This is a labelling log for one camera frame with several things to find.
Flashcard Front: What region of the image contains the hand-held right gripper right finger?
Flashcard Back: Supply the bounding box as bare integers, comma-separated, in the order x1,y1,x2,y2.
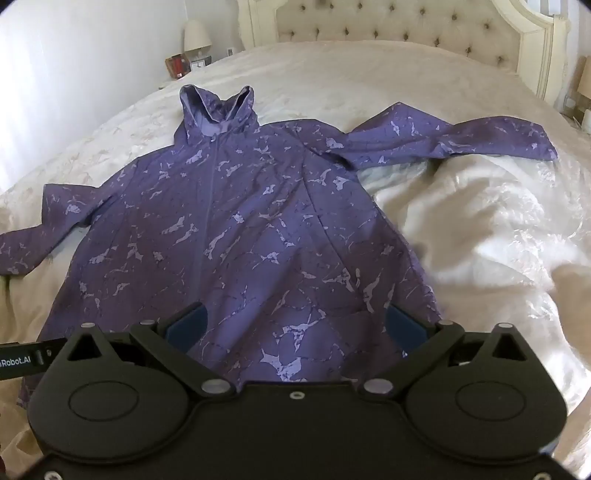
359,305,533,399

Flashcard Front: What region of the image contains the beige shade table lamp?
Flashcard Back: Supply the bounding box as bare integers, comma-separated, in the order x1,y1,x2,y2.
576,58,591,101

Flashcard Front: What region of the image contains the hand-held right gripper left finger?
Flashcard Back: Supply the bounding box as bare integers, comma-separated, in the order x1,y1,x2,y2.
59,302,235,400

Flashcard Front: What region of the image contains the cream shade table lamp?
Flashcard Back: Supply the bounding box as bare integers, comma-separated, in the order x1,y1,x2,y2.
184,19,213,62

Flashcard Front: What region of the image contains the cream tufted bed headboard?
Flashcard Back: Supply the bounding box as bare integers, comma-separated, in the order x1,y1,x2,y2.
238,0,568,106

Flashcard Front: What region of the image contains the white bedspread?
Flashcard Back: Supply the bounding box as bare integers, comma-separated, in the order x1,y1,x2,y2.
0,41,591,476

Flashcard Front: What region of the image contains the purple patterned hooded jacket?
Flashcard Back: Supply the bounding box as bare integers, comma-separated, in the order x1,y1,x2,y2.
0,84,559,409

